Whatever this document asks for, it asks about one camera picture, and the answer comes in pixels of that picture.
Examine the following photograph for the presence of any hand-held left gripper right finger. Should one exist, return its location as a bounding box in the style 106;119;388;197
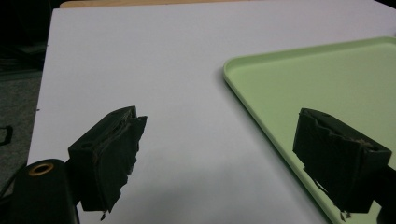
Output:
292;107;393;222

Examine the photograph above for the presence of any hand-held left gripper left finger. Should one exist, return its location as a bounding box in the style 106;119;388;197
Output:
67;105;149;222

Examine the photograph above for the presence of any light green plastic tray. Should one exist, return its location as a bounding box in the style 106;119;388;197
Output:
222;35;396;224

